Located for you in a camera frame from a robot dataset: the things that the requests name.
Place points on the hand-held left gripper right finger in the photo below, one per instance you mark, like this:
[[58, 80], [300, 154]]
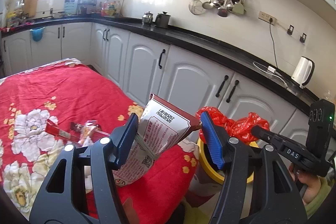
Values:
[[210, 140]]

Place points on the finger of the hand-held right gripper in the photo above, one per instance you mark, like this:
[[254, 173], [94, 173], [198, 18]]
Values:
[[267, 137]]

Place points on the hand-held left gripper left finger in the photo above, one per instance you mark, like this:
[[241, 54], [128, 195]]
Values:
[[126, 140]]

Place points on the yellow rimmed trash can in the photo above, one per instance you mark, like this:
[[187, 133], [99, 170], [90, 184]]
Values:
[[203, 161]]

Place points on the red plastic bag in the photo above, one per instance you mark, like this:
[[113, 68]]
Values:
[[244, 127]]

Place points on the red white snack bag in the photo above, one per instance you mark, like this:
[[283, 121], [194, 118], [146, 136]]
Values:
[[157, 129]]

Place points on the person's right forearm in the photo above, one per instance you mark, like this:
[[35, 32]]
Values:
[[319, 203]]

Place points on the person's right hand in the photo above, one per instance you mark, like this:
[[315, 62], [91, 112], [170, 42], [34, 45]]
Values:
[[309, 184]]

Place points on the clear plastic bag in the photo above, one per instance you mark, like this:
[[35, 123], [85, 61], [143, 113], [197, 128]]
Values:
[[330, 96]]

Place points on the clear orange snack wrapper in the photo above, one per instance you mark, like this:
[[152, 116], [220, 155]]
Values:
[[88, 132]]

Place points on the white electric kettle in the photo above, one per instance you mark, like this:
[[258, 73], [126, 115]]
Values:
[[300, 71]]

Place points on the red snack wrapper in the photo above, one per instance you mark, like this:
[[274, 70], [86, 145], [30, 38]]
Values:
[[59, 131]]

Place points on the red floral blanket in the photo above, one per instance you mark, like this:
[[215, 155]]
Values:
[[65, 90]]

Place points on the white lower kitchen cabinets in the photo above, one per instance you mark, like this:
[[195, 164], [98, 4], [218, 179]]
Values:
[[147, 56]]

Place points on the black kitchen countertop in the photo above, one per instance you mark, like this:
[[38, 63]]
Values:
[[210, 41]]

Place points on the steel teapot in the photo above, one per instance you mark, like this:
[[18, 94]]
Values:
[[147, 19]]

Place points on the black lidded pot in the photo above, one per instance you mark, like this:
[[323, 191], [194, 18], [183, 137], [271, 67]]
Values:
[[162, 20]]

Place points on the dark round ladle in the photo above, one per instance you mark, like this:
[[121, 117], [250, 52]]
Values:
[[222, 12]]

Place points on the green spatula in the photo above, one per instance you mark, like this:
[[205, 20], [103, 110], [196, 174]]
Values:
[[239, 9]]

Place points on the group of condiment bottles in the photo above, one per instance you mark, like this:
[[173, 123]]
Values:
[[110, 8]]

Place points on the blue hanging plastic bag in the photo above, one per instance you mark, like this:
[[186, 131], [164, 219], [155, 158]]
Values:
[[36, 34]]

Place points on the small steel pot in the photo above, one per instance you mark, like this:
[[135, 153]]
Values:
[[59, 15]]

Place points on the pale blue storage box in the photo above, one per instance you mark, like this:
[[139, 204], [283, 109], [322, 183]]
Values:
[[71, 8]]

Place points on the wooden cutting board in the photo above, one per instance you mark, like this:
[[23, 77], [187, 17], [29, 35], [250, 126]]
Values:
[[30, 1]]

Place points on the black wall hook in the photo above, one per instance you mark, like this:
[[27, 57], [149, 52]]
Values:
[[303, 38], [290, 29]]

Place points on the wall power socket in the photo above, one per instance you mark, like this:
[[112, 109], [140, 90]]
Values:
[[265, 16]]

